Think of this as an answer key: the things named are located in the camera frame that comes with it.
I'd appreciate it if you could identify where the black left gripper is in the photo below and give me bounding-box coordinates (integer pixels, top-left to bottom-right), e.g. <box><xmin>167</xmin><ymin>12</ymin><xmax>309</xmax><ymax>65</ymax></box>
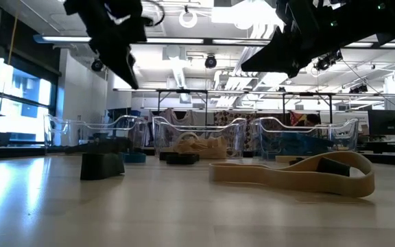
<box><xmin>80</xmin><ymin>0</ymin><xmax>147</xmax><ymax>91</ymax></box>

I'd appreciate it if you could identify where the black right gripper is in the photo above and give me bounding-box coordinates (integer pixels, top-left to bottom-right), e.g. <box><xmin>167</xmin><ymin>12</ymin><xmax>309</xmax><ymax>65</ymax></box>
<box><xmin>241</xmin><ymin>0</ymin><xmax>342</xmax><ymax>79</ymax></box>

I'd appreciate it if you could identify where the beige rubber band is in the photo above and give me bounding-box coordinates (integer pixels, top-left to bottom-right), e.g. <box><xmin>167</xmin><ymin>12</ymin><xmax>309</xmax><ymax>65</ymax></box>
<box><xmin>173</xmin><ymin>132</ymin><xmax>209</xmax><ymax>156</ymax></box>
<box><xmin>204</xmin><ymin>136</ymin><xmax>228</xmax><ymax>159</ymax></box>
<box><xmin>208</xmin><ymin>150</ymin><xmax>376</xmax><ymax>199</ymax></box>

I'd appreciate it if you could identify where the long ceiling light bar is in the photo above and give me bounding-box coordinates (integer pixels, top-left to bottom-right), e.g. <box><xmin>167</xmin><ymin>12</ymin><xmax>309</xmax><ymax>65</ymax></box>
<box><xmin>32</xmin><ymin>34</ymin><xmax>395</xmax><ymax>49</ymax></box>

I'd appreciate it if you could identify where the colourful hanging cloth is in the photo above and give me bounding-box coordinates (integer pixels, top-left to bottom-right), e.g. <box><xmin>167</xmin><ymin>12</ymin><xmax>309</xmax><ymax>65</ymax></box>
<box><xmin>289</xmin><ymin>110</ymin><xmax>309</xmax><ymax>127</ymax></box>

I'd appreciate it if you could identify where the round white pendant lamp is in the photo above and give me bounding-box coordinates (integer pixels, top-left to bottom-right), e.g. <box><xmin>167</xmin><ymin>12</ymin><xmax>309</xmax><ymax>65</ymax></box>
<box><xmin>178</xmin><ymin>5</ymin><xmax>199</xmax><ymax>30</ymax></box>

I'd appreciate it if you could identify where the clear plastic basket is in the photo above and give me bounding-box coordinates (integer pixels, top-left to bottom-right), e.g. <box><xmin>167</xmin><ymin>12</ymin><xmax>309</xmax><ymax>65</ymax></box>
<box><xmin>250</xmin><ymin>116</ymin><xmax>360</xmax><ymax>161</ymax></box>
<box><xmin>152</xmin><ymin>116</ymin><xmax>248</xmax><ymax>159</ymax></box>
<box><xmin>43</xmin><ymin>114</ymin><xmax>149</xmax><ymax>154</ymax></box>

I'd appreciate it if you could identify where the pale hanging cloth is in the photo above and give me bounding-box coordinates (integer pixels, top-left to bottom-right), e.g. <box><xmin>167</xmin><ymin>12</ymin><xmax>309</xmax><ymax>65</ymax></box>
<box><xmin>158</xmin><ymin>108</ymin><xmax>198</xmax><ymax>126</ymax></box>

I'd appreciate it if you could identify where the patterned hanging cloth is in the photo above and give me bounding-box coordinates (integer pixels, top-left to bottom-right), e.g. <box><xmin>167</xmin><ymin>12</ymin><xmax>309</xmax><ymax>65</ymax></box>
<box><xmin>213</xmin><ymin>110</ymin><xmax>259</xmax><ymax>152</ymax></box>

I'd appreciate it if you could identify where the large room window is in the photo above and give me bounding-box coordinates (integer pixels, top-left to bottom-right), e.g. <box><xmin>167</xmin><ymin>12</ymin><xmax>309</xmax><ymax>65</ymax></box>
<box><xmin>0</xmin><ymin>58</ymin><xmax>58</xmax><ymax>142</ymax></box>

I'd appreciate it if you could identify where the black computer monitor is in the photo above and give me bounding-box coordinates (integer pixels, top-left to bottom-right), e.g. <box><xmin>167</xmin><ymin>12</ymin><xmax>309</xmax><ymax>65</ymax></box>
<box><xmin>368</xmin><ymin>109</ymin><xmax>395</xmax><ymax>137</ymax></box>

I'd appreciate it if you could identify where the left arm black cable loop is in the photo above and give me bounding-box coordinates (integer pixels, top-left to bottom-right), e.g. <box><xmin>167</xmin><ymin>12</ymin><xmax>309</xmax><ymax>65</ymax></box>
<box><xmin>141</xmin><ymin>0</ymin><xmax>166</xmax><ymax>27</ymax></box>

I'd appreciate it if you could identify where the black metal rack frame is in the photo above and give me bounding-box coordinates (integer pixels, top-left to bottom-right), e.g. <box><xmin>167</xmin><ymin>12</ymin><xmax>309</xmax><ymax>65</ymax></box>
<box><xmin>156</xmin><ymin>89</ymin><xmax>335</xmax><ymax>126</ymax></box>

